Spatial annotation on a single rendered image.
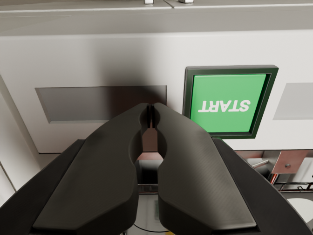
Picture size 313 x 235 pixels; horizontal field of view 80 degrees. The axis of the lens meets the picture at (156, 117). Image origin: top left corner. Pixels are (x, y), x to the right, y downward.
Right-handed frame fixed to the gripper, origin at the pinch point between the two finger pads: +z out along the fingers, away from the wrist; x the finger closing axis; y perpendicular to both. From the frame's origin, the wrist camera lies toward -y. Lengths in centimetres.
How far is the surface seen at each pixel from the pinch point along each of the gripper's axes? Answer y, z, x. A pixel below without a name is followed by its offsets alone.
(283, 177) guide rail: 22.3, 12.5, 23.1
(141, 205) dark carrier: 22.9, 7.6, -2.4
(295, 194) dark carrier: 20.2, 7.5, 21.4
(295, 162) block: 12.2, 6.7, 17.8
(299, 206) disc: 23.4, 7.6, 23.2
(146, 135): 3.5, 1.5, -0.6
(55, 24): -4.0, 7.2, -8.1
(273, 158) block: 12.2, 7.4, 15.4
